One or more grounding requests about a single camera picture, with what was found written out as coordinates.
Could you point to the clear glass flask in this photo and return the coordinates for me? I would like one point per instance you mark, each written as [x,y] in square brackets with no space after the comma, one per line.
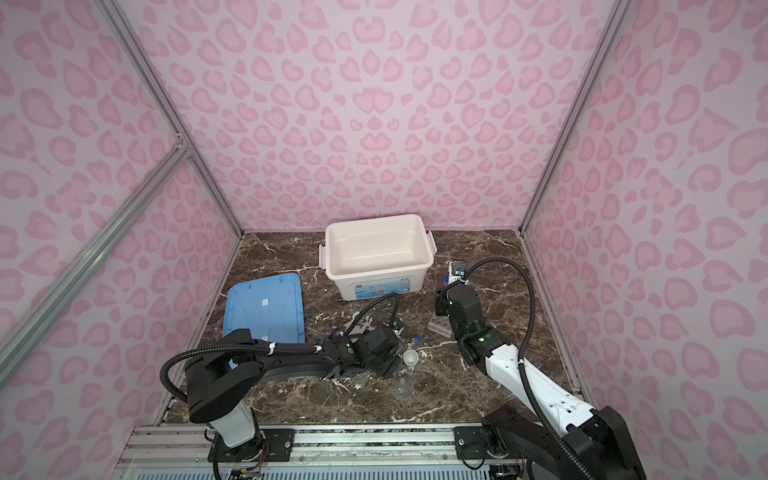
[361,380]

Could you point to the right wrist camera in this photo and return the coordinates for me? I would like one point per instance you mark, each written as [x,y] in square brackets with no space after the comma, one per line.
[456,271]

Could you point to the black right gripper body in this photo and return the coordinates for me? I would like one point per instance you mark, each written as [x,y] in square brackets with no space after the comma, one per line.
[445,307]

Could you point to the clear test tube rack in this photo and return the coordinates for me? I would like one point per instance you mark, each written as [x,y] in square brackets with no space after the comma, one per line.
[441,326]

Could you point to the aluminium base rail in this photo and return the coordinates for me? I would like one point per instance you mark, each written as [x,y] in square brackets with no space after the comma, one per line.
[352,451]

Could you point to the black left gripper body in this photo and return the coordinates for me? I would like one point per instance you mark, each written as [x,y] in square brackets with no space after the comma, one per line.
[389,366]

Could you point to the blue plastic bin lid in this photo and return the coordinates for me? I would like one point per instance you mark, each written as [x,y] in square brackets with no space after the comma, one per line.
[270,308]

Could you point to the clear round dish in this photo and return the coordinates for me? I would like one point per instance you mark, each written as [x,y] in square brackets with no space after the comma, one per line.
[403,389]

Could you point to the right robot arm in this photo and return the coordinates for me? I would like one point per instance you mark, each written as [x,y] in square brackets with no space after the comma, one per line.
[571,438]

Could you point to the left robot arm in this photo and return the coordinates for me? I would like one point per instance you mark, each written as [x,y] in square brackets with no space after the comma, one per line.
[220,377]

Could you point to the white plastic storage bin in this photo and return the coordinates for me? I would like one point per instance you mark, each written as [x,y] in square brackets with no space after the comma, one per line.
[370,258]

